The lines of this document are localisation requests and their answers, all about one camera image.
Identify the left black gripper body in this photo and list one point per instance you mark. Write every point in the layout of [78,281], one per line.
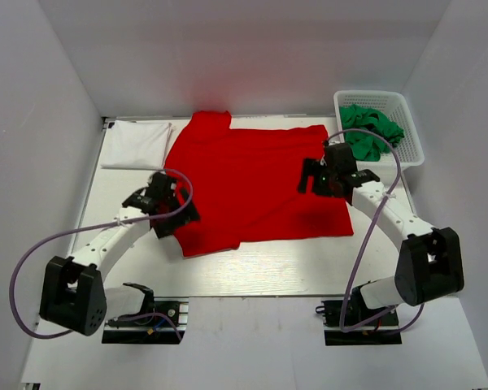
[172,202]

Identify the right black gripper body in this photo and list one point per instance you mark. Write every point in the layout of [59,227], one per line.
[324,184]

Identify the red t shirt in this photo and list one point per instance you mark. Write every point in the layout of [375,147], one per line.
[245,185]

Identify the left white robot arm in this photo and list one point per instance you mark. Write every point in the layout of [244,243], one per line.
[73,292]

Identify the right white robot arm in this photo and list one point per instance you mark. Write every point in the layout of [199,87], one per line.
[429,265]

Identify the green t shirt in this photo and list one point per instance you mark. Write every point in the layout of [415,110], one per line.
[369,132]

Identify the folded white t shirt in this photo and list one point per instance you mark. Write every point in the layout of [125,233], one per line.
[136,145]

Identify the white plastic basket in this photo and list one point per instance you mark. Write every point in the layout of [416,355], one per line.
[395,107]

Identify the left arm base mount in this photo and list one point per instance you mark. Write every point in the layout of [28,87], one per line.
[165,326]

